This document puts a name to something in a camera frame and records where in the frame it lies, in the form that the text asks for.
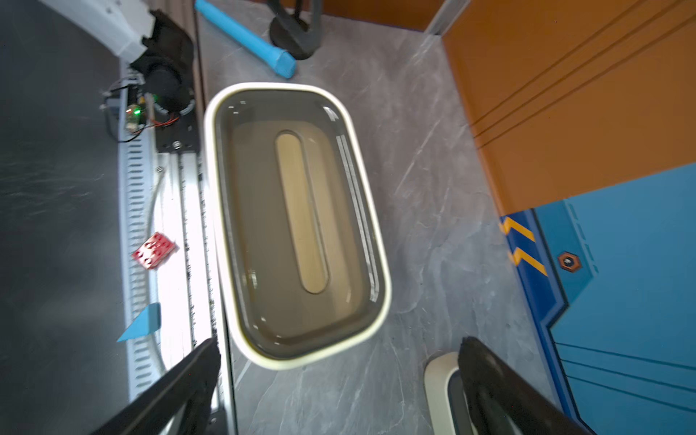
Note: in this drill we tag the black microphone on stand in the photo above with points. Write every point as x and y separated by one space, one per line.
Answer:
291 33

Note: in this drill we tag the left aluminium corner post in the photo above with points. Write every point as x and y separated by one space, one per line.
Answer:
446 16

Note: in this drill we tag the left green circuit board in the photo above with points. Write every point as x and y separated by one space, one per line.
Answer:
134 114

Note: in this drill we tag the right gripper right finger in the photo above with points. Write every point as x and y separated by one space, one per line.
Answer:
502 402

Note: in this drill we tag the blue triangle piece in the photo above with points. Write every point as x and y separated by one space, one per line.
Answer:
146 323

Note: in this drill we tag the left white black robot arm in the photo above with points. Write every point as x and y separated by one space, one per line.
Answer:
149 41

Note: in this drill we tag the blue toy microphone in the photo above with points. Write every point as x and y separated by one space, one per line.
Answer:
279 60

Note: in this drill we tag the red plastic block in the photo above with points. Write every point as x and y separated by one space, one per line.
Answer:
153 251

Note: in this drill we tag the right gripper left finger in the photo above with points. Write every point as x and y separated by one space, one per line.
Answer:
184 395

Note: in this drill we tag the dark lid cream box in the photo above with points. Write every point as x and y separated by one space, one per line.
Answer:
445 396
303 268

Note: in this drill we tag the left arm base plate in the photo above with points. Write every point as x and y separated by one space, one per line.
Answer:
177 132

